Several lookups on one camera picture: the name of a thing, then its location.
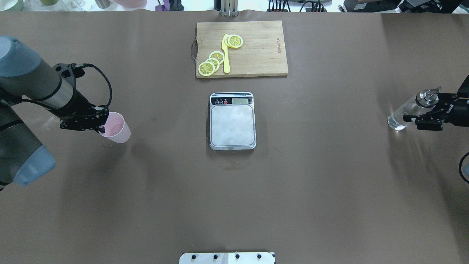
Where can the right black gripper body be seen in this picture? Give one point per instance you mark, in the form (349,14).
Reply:
(458,109)

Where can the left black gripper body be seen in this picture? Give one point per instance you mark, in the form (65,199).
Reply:
(80,106)

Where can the clear glass sauce bottle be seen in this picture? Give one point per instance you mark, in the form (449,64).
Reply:
(419,104)

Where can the pink plastic cup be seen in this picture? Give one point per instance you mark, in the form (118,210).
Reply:
(116,128)

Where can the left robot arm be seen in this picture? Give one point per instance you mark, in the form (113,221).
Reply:
(26,78)

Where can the silver kitchen scale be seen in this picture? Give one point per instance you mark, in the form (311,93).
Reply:
(232,123)

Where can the lemon slice end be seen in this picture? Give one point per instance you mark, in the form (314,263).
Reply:
(207,68)

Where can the lemon slice middle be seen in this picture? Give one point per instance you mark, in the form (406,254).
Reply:
(215,62)

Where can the lemon slice near knife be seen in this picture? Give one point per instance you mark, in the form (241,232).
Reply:
(218,55)

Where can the yellow plastic knife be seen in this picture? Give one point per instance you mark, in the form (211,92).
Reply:
(224,46)

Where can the lemon slice single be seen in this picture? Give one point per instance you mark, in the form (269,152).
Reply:
(234,41)

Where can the bamboo cutting board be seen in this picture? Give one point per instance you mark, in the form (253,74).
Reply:
(263,53)

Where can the aluminium frame post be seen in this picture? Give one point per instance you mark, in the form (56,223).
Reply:
(229,8)

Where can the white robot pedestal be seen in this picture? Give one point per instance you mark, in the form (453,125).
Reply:
(228,258)

